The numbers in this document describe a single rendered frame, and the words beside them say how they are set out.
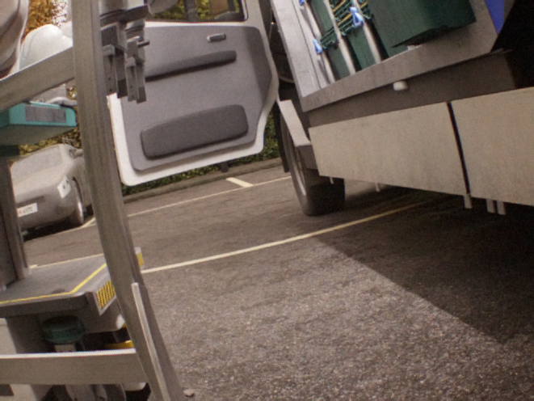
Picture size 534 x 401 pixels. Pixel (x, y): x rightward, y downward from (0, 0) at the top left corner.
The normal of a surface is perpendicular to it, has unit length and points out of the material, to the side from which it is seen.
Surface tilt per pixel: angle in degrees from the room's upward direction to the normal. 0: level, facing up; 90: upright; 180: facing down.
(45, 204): 90
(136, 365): 90
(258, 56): 88
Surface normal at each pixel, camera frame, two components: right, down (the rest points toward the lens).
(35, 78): -0.07, 0.08
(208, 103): 0.43, -0.04
